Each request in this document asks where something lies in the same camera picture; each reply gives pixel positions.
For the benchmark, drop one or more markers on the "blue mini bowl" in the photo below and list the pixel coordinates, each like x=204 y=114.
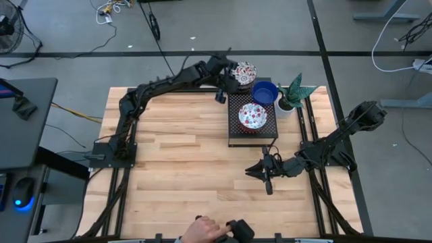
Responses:
x=265 y=94

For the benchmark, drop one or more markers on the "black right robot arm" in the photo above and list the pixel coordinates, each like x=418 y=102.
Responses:
x=337 y=138

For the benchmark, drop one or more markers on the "white power strip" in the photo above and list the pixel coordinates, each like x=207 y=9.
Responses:
x=108 y=19

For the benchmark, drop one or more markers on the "green snake plant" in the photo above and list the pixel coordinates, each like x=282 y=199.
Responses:
x=294 y=92

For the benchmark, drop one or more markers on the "small black device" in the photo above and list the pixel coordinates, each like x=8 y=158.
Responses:
x=24 y=108

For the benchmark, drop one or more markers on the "dark grey side desk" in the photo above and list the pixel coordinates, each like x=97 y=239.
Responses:
x=10 y=229

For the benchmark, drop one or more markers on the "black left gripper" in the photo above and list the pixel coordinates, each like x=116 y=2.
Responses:
x=217 y=72

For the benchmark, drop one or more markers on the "black computer mouse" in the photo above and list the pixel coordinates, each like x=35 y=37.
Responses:
x=23 y=192

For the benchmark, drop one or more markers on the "black floor fan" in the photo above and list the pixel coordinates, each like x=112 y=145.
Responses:
x=10 y=37

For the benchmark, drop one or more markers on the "black desk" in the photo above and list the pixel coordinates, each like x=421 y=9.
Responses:
x=27 y=141

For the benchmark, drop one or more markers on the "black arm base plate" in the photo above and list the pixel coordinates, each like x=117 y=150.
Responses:
x=101 y=162
x=305 y=146

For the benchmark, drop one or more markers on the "black handheld controller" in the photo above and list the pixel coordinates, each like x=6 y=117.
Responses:
x=243 y=231

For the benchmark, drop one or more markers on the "black monitor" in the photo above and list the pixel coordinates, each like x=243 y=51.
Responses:
x=8 y=89

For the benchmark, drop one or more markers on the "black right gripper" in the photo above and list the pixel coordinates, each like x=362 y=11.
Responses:
x=275 y=167

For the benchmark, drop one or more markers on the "grey desk foot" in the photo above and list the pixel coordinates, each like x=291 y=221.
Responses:
x=381 y=16
x=405 y=102

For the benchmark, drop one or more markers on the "white power adapter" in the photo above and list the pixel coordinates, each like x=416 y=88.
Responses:
x=422 y=65

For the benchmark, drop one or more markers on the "white plant pot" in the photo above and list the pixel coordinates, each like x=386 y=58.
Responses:
x=281 y=113

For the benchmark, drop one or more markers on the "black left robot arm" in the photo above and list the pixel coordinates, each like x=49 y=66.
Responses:
x=168 y=81

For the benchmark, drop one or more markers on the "black aluminium table frame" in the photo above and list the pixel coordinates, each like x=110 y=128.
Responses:
x=202 y=90

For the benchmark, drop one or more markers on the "person's hand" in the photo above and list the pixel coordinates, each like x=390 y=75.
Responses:
x=202 y=231

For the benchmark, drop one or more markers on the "black perforated metal shelf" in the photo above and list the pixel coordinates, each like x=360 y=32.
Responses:
x=234 y=111

